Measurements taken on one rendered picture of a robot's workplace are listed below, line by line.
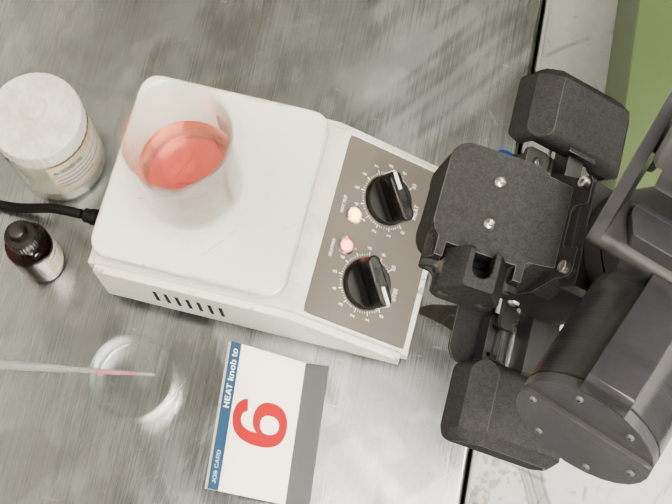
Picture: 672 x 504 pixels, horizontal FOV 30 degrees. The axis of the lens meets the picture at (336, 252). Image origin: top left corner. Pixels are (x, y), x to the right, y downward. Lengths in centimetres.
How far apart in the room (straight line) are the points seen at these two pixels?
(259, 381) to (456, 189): 28
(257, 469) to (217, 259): 13
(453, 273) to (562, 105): 12
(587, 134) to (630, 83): 16
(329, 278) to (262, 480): 13
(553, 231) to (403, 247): 25
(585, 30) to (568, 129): 29
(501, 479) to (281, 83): 30
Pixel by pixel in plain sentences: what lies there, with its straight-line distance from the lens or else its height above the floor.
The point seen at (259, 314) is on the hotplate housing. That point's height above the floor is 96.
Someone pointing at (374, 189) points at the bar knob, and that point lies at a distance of 78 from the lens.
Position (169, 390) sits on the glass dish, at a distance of 79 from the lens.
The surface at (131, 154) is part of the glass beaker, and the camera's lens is 71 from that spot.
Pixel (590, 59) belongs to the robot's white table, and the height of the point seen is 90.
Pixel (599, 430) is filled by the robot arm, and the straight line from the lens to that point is 48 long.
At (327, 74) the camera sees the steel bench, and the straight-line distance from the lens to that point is 87.
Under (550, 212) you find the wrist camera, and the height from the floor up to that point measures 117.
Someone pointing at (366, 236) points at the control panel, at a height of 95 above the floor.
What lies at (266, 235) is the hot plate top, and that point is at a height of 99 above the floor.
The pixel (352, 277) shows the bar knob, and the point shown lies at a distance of 76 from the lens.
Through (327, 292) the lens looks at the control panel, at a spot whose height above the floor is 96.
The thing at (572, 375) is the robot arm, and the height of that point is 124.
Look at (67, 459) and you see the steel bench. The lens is 82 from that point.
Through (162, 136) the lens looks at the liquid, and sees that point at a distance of 74.
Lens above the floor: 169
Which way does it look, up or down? 73 degrees down
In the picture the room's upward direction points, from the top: 3 degrees counter-clockwise
